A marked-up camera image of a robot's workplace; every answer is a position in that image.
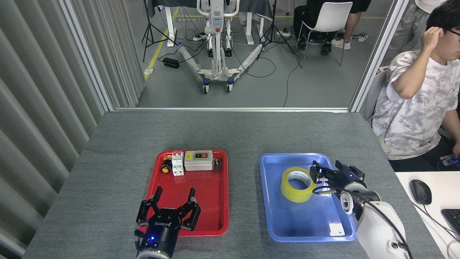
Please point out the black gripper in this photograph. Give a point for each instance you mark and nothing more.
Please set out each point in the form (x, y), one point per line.
(350, 176)
(160, 237)

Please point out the yellow tape roll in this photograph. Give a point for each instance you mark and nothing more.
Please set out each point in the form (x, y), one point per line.
(293, 192)

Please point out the person's lowered hand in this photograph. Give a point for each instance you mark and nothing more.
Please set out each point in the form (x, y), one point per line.
(457, 150)

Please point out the person's raised hand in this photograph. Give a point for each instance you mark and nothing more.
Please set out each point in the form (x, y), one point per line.
(431, 37)

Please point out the red plastic tray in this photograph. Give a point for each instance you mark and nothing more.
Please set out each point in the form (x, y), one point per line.
(208, 194)

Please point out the yellow black push button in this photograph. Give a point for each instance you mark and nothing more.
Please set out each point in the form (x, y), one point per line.
(165, 169)

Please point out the white circuit breaker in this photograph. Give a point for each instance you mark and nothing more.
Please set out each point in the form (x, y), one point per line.
(177, 166)

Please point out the small yellow labelled part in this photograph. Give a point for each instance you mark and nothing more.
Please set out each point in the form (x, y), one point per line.
(168, 157)

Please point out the blue plastic tray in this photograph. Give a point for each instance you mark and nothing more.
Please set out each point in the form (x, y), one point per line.
(298, 219)

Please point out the grey office chair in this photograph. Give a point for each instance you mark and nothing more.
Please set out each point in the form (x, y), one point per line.
(375, 93)

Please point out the black computer mouse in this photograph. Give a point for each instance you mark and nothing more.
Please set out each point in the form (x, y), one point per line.
(420, 192)

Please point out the seated person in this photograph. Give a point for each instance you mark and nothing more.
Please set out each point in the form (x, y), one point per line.
(413, 108)

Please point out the white desk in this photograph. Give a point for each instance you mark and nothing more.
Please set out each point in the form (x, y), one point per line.
(444, 187)

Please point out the blue white small object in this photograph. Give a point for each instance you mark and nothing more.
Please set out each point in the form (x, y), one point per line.
(447, 160)

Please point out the black keyboard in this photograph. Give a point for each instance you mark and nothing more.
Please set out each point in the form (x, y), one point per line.
(452, 219)

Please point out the white power strip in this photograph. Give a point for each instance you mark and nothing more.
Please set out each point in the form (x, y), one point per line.
(362, 37)
(286, 34)
(198, 37)

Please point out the black power adapter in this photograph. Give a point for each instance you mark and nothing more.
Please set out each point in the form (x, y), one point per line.
(171, 63)

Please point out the white chair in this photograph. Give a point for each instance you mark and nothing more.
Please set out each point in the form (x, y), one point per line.
(330, 16)

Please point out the black tripod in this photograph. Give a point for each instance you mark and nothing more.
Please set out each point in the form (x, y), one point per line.
(275, 18)
(146, 18)

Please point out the standing person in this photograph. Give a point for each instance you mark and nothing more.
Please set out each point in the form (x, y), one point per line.
(408, 25)

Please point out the white stand on wheels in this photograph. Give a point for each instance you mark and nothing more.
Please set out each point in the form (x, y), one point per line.
(216, 21)

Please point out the grey push button switch box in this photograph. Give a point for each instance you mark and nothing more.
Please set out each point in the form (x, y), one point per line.
(198, 163)

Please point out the black cylindrical switch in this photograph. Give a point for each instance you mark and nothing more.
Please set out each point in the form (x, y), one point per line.
(217, 166)

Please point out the silver frame rail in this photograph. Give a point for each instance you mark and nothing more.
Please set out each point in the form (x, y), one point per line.
(233, 109)

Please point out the silver frame post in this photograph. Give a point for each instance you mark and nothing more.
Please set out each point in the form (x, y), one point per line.
(377, 54)

